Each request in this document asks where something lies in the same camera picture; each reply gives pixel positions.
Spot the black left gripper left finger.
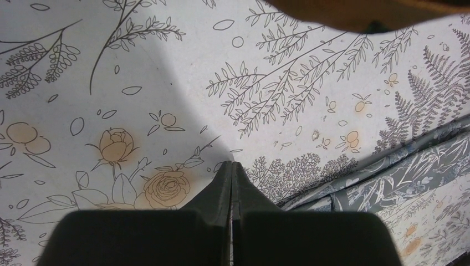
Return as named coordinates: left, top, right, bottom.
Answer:
left=38, top=161, right=232, bottom=265

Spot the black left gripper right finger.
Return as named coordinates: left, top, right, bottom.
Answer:
left=232, top=162, right=401, bottom=265

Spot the grey leaf pattern tie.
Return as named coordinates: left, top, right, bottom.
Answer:
left=280, top=116, right=469, bottom=212

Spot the floral tablecloth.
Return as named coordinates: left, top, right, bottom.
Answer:
left=1, top=1, right=469, bottom=265

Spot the orange floral tie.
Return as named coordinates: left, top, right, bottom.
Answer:
left=268, top=0, right=469, bottom=34

